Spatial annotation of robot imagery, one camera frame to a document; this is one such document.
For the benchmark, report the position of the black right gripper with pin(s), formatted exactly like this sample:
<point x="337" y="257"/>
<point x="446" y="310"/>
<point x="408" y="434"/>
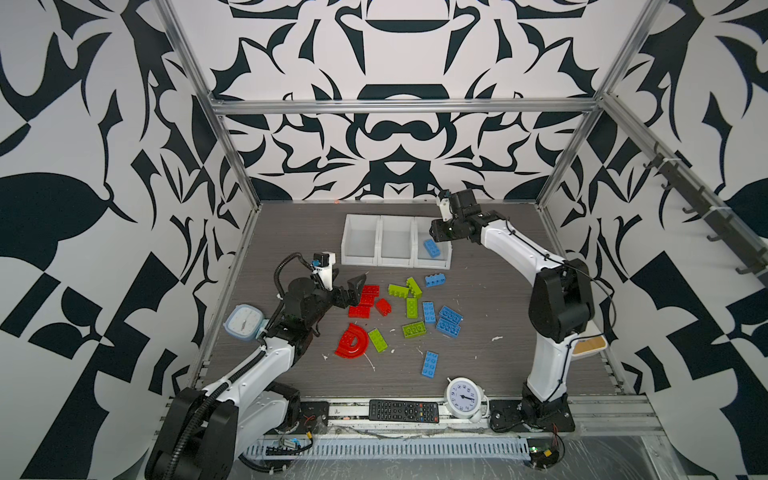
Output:
<point x="436" y="231"/>

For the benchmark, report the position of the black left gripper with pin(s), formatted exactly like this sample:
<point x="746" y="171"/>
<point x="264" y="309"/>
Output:
<point x="340" y="300"/>

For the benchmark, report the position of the blue lego brick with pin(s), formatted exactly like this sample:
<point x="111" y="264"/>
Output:
<point x="449" y="315"/>
<point x="431" y="248"/>
<point x="429" y="314"/>
<point x="448" y="328"/>
<point x="434" y="280"/>
<point x="429" y="364"/>

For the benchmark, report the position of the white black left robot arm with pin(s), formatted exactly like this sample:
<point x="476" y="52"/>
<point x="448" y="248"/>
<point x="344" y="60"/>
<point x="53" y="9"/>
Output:
<point x="206" y="430"/>

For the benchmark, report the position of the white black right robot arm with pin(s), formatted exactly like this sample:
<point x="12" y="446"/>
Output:
<point x="560" y="308"/>

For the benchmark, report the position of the red small lego brick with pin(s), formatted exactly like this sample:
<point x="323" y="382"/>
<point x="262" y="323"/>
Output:
<point x="383" y="307"/>

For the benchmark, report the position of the green lego brick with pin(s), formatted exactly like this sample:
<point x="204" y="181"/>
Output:
<point x="412" y="308"/>
<point x="398" y="291"/>
<point x="414" y="289"/>
<point x="414" y="330"/>
<point x="378" y="341"/>

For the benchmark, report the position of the white left storage bin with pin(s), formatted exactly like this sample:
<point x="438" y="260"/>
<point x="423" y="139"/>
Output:
<point x="359" y="245"/>

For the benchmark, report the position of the white storage bin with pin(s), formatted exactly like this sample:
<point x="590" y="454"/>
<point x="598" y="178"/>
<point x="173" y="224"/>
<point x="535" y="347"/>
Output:
<point x="422" y="260"/>
<point x="359" y="245"/>
<point x="397" y="241"/>

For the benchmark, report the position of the white right storage bin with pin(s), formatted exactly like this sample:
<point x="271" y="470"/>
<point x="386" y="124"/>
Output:
<point x="422" y="260"/>

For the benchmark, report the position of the white middle storage bin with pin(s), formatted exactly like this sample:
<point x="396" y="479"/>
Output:
<point x="397" y="241"/>

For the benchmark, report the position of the clear lidded food container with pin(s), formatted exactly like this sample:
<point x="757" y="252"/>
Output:
<point x="246" y="322"/>

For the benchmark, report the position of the black remote control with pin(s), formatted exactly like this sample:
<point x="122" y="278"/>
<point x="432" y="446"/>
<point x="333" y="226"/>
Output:
<point x="401" y="411"/>

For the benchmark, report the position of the white analog clock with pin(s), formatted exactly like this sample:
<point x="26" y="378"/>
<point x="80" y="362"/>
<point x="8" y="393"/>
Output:
<point x="465" y="399"/>

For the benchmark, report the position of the white tissue box wooden top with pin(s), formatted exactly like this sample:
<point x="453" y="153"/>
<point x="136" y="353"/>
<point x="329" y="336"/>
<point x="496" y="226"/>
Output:
<point x="590" y="342"/>

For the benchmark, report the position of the small green circuit board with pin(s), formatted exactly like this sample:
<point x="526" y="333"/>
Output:
<point x="543" y="458"/>

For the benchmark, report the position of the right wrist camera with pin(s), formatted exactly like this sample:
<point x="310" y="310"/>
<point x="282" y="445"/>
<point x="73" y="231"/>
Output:
<point x="443" y="202"/>

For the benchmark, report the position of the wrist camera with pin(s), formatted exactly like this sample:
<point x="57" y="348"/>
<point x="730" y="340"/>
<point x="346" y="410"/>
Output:
<point x="323" y="268"/>
<point x="443" y="202"/>

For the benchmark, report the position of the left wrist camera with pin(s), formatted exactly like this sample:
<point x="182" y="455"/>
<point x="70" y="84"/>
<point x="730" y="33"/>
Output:
<point x="323" y="268"/>

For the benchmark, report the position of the white cable duct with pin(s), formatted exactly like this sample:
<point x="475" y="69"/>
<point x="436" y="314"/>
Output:
<point x="336" y="448"/>

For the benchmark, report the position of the grey wall hook rail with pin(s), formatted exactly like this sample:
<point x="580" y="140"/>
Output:
<point x="704" y="204"/>

